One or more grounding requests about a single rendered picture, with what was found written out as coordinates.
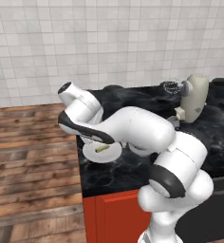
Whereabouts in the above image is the yellow butter stick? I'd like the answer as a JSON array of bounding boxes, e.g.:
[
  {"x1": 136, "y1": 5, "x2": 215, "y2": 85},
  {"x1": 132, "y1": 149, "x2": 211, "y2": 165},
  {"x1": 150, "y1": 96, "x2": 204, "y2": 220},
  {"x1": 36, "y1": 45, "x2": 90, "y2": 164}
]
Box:
[{"x1": 95, "y1": 144, "x2": 110, "y2": 154}]

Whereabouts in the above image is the clear glass mixer bowl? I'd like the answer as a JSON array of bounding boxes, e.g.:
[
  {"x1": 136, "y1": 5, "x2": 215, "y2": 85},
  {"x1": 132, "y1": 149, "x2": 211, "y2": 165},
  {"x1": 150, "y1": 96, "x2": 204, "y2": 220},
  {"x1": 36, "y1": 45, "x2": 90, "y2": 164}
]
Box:
[{"x1": 159, "y1": 79, "x2": 185, "y2": 96}]

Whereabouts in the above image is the white round plate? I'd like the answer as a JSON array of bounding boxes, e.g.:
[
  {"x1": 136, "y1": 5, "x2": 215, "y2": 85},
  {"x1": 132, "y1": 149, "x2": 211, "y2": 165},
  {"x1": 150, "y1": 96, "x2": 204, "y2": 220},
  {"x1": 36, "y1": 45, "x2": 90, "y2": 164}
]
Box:
[{"x1": 82, "y1": 140, "x2": 123, "y2": 164}]

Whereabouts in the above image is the white shallow dish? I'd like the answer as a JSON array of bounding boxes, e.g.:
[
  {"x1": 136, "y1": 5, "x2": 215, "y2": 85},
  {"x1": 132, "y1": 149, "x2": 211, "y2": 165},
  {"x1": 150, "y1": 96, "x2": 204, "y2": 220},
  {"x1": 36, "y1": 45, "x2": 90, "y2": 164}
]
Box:
[{"x1": 128, "y1": 143, "x2": 155, "y2": 159}]

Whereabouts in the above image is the red cupboard door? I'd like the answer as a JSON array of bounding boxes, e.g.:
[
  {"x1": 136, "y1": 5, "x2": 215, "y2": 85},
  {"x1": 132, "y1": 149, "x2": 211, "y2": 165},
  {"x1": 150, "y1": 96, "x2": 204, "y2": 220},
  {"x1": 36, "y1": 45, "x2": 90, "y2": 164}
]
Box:
[{"x1": 95, "y1": 189, "x2": 154, "y2": 243}]

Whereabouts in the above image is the red cupboard side panel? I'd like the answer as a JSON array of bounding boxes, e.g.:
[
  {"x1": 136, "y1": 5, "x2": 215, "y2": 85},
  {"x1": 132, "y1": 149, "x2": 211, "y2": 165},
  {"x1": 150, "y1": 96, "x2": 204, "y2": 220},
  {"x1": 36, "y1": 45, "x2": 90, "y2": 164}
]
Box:
[{"x1": 82, "y1": 195, "x2": 98, "y2": 243}]

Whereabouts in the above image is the black dishwasher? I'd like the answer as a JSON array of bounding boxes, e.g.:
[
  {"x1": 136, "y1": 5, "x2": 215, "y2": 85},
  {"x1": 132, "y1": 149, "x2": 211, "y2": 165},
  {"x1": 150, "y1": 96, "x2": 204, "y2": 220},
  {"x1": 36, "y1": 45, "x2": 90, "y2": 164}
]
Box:
[{"x1": 175, "y1": 176, "x2": 224, "y2": 243}]

